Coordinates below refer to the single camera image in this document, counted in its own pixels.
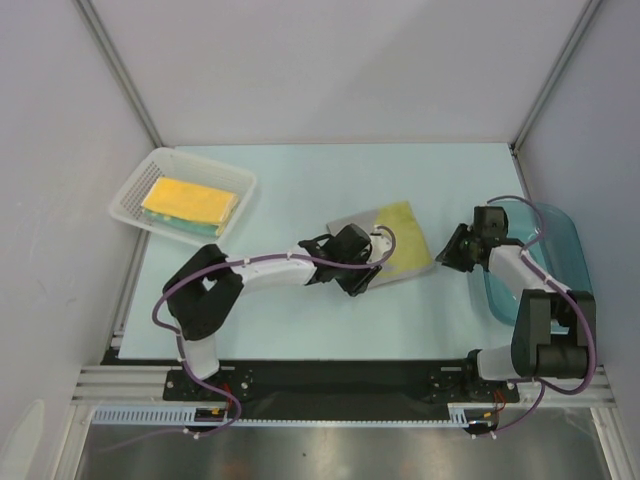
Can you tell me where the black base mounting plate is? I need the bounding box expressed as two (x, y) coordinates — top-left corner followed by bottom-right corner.
(163, 359), (519, 422)

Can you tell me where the pale green cloth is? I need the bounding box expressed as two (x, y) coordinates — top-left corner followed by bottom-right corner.
(327, 201), (435, 288)

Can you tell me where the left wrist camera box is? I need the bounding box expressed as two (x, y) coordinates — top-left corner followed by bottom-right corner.
(367, 226), (396, 265)

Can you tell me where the aluminium frame rail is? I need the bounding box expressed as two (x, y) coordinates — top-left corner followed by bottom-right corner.
(72, 362), (616, 408)

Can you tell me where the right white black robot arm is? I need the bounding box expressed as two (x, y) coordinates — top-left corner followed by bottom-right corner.
(436, 205), (597, 402)

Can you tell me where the slotted cable duct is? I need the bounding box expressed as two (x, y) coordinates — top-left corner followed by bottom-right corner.
(93, 404), (497, 427)

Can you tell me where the teal and cream towel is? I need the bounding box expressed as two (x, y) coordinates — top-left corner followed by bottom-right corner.
(143, 209), (219, 238)

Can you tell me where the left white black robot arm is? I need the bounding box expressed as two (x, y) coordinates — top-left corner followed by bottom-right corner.
(152, 223), (397, 400)

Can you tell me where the yellow towel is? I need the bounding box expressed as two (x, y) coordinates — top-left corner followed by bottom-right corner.
(141, 177), (238, 225)

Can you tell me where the blue translucent plastic tub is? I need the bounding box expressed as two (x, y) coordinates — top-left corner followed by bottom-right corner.
(471, 199), (593, 327)

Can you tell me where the white perforated plastic basket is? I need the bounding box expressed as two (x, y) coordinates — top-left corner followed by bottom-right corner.
(109, 148), (257, 246)

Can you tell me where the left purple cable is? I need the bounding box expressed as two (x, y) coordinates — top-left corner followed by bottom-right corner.
(97, 224), (399, 454)

